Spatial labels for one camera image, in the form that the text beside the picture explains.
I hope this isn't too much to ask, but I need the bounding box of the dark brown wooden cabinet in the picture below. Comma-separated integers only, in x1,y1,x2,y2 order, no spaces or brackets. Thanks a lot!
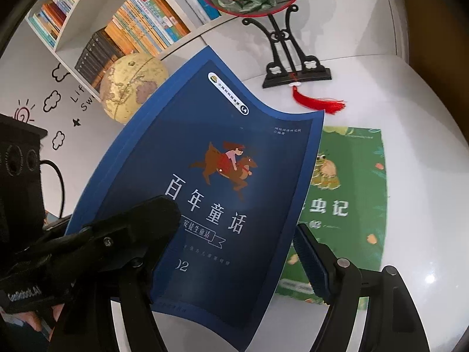
398,0,468,96

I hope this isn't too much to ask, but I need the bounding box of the green insect book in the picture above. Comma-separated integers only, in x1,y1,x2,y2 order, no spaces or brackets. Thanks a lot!
275,126,389,311

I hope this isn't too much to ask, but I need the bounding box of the blue fairy tale book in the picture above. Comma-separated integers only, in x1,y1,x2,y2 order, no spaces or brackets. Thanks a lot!
68,48,324,351

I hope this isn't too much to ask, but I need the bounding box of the top shelf book row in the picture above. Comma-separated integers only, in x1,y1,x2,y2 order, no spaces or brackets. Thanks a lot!
26,0,78,48

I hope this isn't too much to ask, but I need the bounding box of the red tassel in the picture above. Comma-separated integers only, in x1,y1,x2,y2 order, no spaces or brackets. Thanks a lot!
288,82,346,114

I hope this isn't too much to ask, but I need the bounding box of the antique yellow globe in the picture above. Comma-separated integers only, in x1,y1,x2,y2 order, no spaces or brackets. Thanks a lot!
99,53,169,125

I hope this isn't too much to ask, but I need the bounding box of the embroidered round fan on stand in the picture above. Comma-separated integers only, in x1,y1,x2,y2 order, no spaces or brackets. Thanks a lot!
191,0,333,90

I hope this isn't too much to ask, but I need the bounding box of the white bookshelf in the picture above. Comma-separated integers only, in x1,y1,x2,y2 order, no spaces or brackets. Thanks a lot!
25,0,408,104

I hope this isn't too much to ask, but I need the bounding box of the black book set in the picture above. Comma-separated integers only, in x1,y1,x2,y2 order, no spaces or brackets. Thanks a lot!
75,28,125,92

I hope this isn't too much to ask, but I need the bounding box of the orange yellow book row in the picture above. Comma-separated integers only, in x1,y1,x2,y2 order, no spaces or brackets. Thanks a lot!
104,0,190,56

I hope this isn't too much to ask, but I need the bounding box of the left human hand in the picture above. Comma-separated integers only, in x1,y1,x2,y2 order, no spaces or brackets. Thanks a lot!
1,304,64,332

